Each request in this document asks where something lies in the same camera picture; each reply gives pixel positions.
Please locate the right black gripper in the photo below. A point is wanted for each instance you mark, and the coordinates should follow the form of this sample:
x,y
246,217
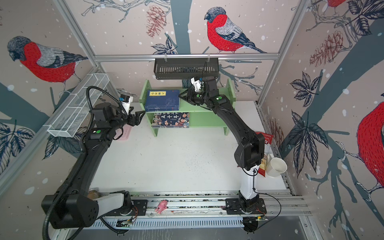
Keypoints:
x,y
192,96

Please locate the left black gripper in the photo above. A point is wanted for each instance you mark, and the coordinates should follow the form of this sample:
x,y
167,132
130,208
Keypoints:
x,y
136,119

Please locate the illustrated Chinese history book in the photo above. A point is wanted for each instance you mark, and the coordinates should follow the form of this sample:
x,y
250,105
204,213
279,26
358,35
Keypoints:
x,y
171,120

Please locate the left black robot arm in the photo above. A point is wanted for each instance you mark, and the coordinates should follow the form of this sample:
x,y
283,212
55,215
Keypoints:
x,y
70,206

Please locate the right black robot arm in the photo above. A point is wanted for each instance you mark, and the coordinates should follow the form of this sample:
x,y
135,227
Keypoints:
x,y
251,145

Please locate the pink pencil case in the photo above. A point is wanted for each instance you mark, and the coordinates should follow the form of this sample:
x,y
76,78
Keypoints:
x,y
126,133

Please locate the green wooden shelf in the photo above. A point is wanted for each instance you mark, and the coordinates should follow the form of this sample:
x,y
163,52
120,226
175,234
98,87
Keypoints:
x,y
199,117

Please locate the red Chuba chips bag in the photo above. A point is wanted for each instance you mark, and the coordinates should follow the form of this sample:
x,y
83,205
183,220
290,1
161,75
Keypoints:
x,y
267,151

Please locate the pink pig toy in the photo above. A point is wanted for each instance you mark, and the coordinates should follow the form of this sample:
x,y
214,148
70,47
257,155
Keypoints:
x,y
163,205

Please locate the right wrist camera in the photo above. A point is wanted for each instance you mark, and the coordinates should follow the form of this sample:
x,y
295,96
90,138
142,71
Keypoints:
x,y
199,85

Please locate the black hanging wire basket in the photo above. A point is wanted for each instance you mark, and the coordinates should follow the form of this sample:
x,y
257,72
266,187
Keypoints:
x,y
186,68

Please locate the white mesh wall tray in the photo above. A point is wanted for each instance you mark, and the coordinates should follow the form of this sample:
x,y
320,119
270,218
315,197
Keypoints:
x,y
71,118

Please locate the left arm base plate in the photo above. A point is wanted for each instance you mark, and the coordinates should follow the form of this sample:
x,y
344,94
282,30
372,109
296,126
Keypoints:
x,y
134,209

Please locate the aluminium mounting rail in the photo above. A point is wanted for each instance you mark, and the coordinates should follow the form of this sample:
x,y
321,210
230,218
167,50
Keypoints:
x,y
200,204

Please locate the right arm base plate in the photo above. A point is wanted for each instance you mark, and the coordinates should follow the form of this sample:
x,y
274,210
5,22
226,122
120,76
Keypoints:
x,y
241,206

